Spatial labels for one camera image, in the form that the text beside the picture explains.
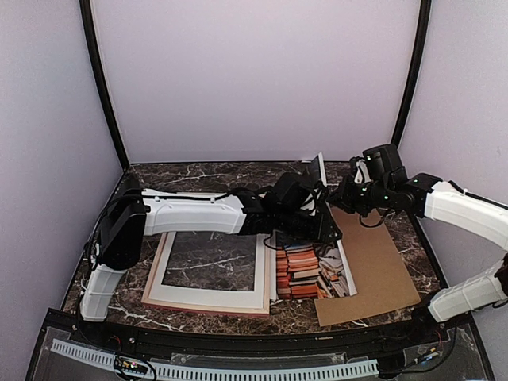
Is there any black corner post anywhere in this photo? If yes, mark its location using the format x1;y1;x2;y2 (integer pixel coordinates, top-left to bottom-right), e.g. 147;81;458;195
391;0;432;148
79;0;130;171

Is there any brown cardboard backing board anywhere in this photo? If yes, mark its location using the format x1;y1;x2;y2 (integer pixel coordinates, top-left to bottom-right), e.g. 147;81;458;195
314;207;421;327

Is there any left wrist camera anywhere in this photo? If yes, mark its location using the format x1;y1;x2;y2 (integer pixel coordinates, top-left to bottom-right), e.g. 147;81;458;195
301;188;329;216

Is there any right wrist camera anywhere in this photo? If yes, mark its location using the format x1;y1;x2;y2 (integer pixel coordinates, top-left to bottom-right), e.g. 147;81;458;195
349;156;370;184

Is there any cat and books photo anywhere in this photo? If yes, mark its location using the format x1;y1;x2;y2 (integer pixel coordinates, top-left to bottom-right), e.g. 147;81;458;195
269;152;358;301

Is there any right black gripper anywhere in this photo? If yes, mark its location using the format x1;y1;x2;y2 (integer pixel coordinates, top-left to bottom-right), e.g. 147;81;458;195
329;174;391;217

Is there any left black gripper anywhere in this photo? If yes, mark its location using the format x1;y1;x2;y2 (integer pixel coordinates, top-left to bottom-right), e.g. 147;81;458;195
276;207;342;244

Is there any white slotted cable duct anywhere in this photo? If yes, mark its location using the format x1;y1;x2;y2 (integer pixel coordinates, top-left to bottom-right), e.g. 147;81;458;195
50;339;379;380

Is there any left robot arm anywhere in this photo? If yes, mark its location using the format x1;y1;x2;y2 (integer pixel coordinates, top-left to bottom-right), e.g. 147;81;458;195
76;173;342;346

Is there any clear acrylic sheet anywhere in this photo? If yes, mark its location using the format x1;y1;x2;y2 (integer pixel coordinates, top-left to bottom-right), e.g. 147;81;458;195
162;232;256;291

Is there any pink wooden picture frame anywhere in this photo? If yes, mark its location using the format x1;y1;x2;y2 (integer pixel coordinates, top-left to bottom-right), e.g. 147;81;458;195
140;191;271;318

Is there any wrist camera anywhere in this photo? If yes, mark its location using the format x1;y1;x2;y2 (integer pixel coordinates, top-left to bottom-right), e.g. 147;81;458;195
301;188;329;216
349;156;370;184

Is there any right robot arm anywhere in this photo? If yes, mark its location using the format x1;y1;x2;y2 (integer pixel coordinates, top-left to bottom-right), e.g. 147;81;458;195
328;144;507;344

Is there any black front rail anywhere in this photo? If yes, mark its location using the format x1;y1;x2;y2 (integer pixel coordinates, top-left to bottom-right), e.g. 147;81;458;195
47;313;457;360

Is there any white photo mat board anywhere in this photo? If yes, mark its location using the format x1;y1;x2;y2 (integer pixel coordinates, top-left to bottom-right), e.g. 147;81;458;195
142;233;271;316

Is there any left black corner post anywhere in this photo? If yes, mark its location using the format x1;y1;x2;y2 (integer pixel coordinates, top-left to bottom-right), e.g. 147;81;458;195
79;0;130;171

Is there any right black corner post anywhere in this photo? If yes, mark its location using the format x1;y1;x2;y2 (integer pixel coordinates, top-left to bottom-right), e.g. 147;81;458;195
391;0;432;148

